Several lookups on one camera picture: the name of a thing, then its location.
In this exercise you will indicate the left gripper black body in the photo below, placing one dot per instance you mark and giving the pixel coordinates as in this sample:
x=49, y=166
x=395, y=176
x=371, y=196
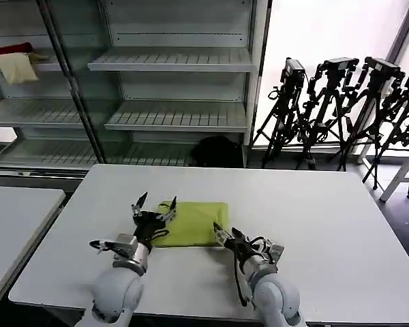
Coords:
x=148, y=226

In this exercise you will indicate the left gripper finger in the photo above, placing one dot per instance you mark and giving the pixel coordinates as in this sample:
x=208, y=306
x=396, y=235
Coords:
x=169, y=209
x=139, y=204

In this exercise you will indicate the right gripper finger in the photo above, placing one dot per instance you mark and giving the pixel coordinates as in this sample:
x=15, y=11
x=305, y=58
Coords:
x=219, y=235
x=239, y=235

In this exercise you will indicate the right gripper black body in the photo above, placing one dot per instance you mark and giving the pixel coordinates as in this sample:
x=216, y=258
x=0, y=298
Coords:
x=240, y=248

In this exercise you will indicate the green shirt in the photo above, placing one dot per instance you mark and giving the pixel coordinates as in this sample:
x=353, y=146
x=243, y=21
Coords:
x=194, y=221

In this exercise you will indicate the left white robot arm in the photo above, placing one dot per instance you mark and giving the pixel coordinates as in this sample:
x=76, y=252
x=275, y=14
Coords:
x=119, y=286

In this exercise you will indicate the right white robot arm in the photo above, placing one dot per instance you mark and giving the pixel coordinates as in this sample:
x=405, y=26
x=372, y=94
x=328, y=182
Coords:
x=276, y=293

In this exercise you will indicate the black bag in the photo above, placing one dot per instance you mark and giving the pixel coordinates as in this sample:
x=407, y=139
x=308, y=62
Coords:
x=218, y=151

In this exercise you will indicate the grey empty shelf unit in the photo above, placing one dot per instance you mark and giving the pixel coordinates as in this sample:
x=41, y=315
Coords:
x=177, y=85

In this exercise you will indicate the grey shelf unit with cloths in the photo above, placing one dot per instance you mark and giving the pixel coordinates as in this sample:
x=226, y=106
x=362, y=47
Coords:
x=34, y=109

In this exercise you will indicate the white frame stand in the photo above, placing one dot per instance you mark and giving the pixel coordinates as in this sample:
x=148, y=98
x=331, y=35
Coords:
x=400, y=175

